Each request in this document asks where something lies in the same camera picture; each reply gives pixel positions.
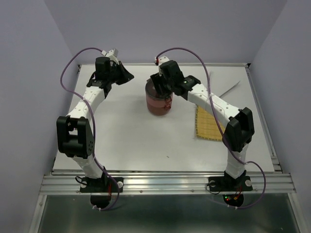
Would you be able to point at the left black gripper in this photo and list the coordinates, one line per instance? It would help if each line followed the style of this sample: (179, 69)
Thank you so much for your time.
(126, 76)

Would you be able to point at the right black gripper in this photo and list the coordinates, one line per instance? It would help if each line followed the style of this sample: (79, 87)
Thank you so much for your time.
(157, 79)

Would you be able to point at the grey lid with red clips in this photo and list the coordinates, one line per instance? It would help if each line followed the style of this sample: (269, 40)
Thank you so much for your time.
(152, 93)

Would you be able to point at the red steel lunch bowl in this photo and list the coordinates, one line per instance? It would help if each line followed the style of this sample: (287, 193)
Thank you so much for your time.
(158, 111)

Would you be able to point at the metal tongs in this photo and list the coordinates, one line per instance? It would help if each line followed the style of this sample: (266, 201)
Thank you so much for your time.
(222, 83)

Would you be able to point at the yellow bamboo mat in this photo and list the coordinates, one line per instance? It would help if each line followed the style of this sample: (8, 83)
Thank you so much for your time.
(205, 126)

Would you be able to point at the red steel bowl with clips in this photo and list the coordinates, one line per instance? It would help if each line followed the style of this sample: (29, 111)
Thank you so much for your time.
(156, 104)

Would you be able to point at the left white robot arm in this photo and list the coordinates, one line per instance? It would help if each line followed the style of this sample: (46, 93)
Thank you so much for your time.
(76, 131)

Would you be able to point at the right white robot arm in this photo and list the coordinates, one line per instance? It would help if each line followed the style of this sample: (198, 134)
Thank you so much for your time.
(238, 123)

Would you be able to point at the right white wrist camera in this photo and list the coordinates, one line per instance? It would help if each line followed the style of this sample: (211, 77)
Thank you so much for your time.
(160, 60)

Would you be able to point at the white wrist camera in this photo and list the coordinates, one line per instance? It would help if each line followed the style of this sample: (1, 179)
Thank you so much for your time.
(111, 54)
(160, 60)

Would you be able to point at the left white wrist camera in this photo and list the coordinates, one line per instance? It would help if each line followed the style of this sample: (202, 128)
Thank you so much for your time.
(111, 54)

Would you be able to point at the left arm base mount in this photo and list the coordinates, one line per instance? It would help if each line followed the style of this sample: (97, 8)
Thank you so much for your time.
(105, 192)

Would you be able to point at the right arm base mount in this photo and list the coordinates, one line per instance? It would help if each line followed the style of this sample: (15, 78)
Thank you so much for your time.
(232, 189)

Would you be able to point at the aluminium front rail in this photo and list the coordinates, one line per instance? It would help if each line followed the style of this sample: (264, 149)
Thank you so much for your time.
(159, 183)

